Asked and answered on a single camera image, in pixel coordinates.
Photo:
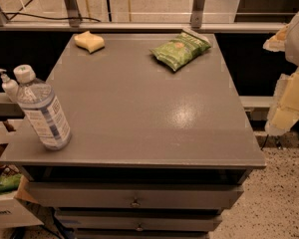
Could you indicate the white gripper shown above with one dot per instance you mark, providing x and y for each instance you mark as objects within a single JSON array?
[{"x": 283, "y": 112}]

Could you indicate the blue label plastic water bottle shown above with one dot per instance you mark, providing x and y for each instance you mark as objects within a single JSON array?
[{"x": 42, "y": 108}]

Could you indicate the green jalapeno chip bag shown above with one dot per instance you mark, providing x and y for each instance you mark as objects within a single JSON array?
[{"x": 182, "y": 49}]

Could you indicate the white pump dispenser bottle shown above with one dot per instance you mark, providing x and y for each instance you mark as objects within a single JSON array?
[{"x": 9, "y": 86}]

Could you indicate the grey drawer cabinet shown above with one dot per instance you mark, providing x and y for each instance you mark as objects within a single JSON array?
[{"x": 136, "y": 121}]

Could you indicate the yellow sponge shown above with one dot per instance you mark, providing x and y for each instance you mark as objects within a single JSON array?
[{"x": 89, "y": 41}]

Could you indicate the middle grey drawer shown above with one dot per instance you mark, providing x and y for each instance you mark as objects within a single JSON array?
[{"x": 139, "y": 221}]

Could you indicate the grey drawer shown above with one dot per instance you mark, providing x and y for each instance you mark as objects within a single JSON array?
[
  {"x": 135, "y": 196},
  {"x": 139, "y": 221}
]

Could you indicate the top grey drawer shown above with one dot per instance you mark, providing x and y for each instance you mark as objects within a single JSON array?
[{"x": 135, "y": 196}]

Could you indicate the green packet in box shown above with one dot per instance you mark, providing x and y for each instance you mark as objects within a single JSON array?
[{"x": 9, "y": 183}]

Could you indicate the white cardboard box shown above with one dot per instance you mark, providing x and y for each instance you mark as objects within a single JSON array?
[{"x": 17, "y": 208}]

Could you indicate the metal railing frame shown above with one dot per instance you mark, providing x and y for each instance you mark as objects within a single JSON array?
[{"x": 206, "y": 16}]

